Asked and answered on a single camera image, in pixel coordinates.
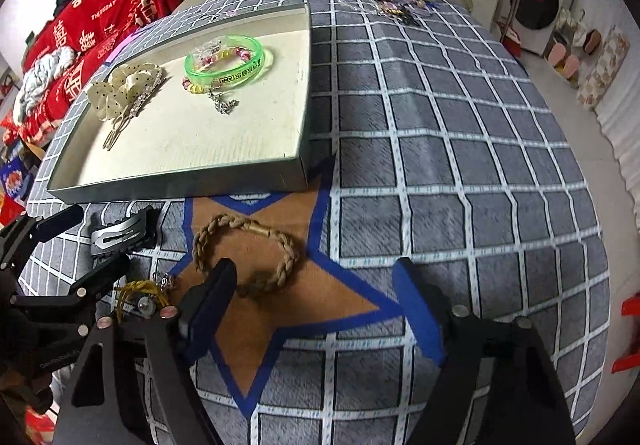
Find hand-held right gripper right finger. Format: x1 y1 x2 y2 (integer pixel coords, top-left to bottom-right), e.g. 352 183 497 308
392 257 576 445

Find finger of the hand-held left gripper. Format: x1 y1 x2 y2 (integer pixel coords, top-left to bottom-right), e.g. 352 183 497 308
0 204 85 266
15 257 132 313

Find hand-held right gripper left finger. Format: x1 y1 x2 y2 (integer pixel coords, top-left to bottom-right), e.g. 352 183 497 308
52 259 237 445

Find black hair clip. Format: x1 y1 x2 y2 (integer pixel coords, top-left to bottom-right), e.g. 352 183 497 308
90 206 163 258

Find brown braided bracelet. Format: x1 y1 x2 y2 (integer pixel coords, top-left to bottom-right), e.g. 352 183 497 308
192 214 303 298

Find silver metal hair clip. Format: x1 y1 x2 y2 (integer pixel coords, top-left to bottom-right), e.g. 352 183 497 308
102 72 168 150

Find cream polka dot bow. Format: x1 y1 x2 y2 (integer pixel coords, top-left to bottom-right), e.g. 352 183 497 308
87 62 168 120

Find grey shallow box tray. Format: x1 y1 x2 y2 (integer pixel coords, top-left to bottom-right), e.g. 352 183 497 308
46 2 313 203

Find pink yellow beaded bracelet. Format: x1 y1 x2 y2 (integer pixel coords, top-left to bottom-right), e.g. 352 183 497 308
182 45 266 96

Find silver charm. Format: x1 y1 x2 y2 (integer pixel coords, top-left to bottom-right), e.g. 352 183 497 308
207 90 240 116

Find green translucent bangle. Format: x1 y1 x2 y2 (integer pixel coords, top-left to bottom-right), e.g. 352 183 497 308
184 35 275 88

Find red gift bags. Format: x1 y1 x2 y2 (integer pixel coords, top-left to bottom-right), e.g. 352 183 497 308
0 110 31 226

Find blue gift box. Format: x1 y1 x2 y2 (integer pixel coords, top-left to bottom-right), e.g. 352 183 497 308
0 157 36 203

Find brown star marker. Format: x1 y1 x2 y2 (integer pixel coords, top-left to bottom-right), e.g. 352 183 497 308
165 155 406 421

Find grey white clothes bundle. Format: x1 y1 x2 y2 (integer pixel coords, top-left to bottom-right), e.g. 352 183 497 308
12 47 78 123

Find grey checked tablecloth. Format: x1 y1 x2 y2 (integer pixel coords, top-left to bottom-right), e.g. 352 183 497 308
17 0 611 445

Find pink star marker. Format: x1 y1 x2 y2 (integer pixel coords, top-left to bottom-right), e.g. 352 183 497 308
105 32 136 63

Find red plastic stool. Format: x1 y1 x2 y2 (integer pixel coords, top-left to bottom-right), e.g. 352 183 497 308
610 292 640 373

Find red covered sofa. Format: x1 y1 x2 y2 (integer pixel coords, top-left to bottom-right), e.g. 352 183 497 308
20 0 246 146

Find white curtain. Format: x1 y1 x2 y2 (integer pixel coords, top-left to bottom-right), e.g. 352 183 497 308
570 0 640 196

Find slipper rack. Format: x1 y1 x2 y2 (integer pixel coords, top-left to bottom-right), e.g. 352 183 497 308
542 7 606 86

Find patterned board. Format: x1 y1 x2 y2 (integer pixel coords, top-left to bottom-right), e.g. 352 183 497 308
575 25 632 110

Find yellow cord bracelet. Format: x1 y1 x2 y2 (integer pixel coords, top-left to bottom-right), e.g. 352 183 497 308
115 272 176 326

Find thin silver chain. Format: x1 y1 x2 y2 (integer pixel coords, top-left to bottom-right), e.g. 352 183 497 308
197 9 236 24

